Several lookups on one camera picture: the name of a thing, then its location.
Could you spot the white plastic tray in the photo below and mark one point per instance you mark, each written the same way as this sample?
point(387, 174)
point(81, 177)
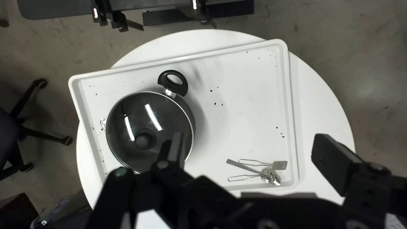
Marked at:
point(245, 109)

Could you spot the black metal stand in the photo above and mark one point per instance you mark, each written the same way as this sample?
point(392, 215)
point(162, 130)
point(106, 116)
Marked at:
point(127, 10)

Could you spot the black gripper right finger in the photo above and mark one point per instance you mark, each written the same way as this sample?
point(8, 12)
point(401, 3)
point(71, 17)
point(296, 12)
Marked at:
point(360, 186)

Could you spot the black cooking pot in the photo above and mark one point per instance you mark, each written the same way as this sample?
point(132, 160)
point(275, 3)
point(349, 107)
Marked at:
point(173, 83)

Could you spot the black office chair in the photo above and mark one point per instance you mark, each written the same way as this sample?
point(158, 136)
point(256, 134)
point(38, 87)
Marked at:
point(13, 135)

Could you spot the glass pot lid black knob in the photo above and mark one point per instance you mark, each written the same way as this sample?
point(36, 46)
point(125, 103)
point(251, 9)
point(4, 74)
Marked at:
point(144, 122)

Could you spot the silver metal utensil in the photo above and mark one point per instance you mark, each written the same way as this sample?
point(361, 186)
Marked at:
point(265, 172)

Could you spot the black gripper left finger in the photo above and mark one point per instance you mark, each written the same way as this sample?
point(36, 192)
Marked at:
point(122, 191)

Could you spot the dark box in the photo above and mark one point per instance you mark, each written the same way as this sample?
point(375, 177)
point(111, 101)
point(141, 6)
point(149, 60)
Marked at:
point(25, 211)

